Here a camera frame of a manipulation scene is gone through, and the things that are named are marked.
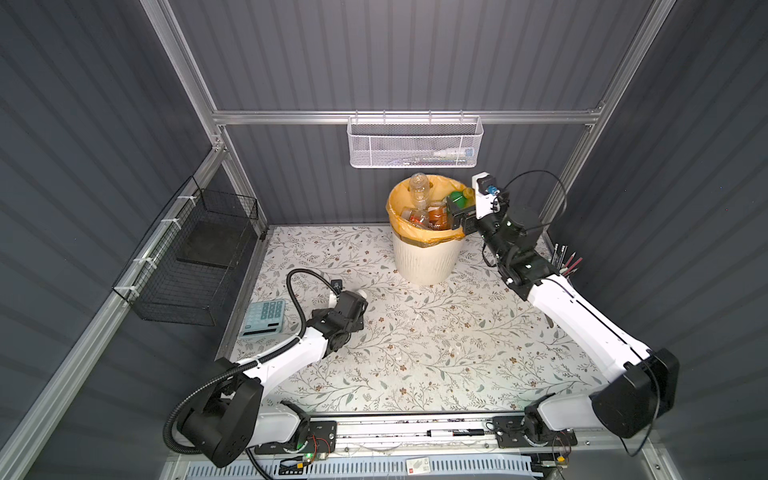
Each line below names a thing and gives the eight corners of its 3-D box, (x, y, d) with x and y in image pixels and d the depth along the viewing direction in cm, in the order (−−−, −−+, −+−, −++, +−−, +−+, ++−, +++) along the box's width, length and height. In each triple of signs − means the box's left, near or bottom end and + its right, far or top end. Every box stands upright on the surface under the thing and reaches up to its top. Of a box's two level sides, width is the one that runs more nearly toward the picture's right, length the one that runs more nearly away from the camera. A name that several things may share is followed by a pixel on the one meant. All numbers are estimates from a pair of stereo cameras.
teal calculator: (243, 337, 93) (239, 333, 91) (254, 305, 101) (250, 300, 98) (280, 337, 93) (277, 333, 91) (288, 305, 100) (285, 300, 98)
